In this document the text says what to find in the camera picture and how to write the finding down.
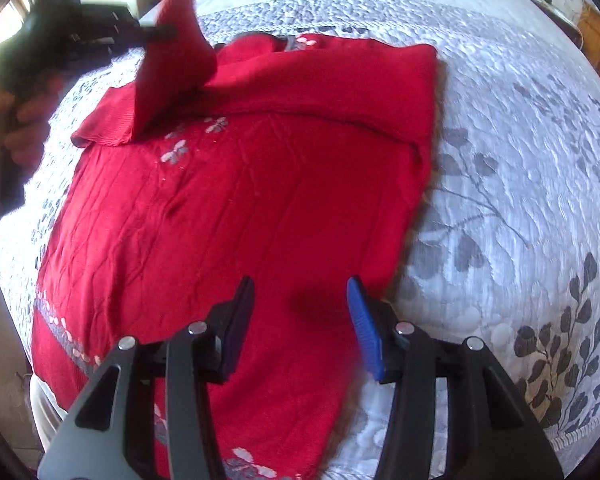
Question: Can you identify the white grey quilted bedspread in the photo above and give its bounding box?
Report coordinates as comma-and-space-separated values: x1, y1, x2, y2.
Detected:
0, 0, 600, 480

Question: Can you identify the wooden bedside cabinet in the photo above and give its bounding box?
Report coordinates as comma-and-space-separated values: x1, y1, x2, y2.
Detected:
575, 0, 600, 86

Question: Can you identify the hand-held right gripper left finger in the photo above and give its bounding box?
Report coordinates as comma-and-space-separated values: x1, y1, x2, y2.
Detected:
36, 275, 257, 480

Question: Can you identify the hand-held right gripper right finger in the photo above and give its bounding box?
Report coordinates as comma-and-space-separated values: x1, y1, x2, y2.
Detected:
346, 275, 566, 480

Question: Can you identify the red knitted sweater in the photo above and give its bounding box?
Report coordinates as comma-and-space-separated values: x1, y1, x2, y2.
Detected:
30, 0, 443, 480

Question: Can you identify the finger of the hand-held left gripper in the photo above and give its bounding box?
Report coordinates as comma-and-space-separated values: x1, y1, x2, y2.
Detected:
137, 20, 178, 43

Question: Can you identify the person's left hand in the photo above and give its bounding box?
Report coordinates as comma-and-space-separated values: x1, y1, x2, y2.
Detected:
0, 72, 68, 176

